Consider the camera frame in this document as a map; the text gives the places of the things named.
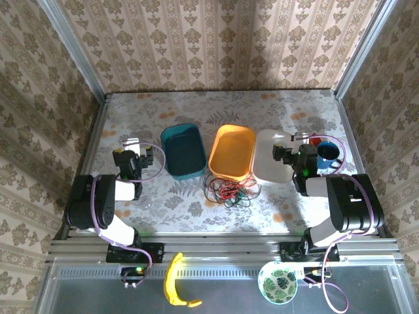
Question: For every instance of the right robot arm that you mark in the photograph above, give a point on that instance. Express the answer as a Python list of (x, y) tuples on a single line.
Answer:
[(353, 202)]

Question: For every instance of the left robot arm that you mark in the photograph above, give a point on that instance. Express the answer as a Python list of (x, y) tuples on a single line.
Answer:
[(108, 202)]

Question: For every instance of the white plastic bin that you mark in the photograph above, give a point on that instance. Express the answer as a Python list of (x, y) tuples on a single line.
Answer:
[(268, 163)]

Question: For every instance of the red snack packet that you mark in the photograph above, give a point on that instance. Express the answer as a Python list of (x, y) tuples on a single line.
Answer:
[(315, 140)]

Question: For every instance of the blue enamel mug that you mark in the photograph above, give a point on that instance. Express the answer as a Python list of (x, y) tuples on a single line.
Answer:
[(327, 153)]

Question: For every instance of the teal plastic bin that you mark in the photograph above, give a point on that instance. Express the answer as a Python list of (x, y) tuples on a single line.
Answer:
[(185, 153)]

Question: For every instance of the orange plastic bin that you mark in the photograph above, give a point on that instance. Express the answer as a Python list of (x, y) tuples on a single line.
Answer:
[(232, 153)]

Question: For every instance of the small controller board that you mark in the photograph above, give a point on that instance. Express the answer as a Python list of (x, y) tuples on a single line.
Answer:
[(314, 274), (132, 274)]

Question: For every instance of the yellow banana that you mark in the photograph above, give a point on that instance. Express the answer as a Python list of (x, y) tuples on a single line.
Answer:
[(170, 278)]

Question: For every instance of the leaf pattern bowl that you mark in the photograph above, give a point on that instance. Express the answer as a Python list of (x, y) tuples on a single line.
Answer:
[(278, 283)]

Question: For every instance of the aluminium side rail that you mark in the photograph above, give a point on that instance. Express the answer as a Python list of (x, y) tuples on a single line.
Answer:
[(348, 131), (95, 147)]

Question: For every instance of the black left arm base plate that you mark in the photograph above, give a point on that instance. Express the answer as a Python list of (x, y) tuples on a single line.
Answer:
[(154, 252)]

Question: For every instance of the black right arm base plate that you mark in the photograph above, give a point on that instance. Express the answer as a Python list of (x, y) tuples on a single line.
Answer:
[(288, 253)]

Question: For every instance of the aluminium front rail frame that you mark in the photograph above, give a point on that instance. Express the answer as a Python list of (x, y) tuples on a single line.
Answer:
[(212, 245)]

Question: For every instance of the aluminium frame post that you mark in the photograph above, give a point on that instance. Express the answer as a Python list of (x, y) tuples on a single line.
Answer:
[(363, 45), (73, 49)]

